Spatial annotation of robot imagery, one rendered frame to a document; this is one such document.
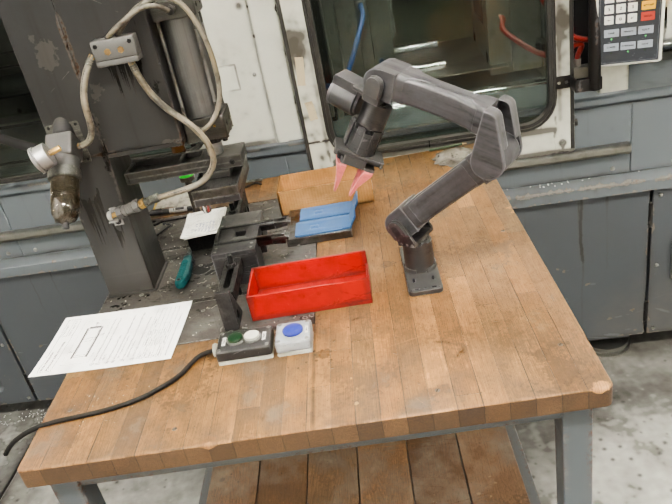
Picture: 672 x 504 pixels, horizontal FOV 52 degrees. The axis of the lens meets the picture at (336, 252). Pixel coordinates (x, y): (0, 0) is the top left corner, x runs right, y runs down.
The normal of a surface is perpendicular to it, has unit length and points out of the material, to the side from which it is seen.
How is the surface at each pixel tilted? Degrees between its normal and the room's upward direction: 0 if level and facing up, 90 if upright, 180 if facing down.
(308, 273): 90
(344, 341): 0
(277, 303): 90
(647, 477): 0
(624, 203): 90
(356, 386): 0
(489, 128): 90
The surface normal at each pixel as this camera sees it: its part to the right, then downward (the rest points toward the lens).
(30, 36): 0.01, 0.48
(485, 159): -0.55, 0.48
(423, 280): -0.18, -0.86
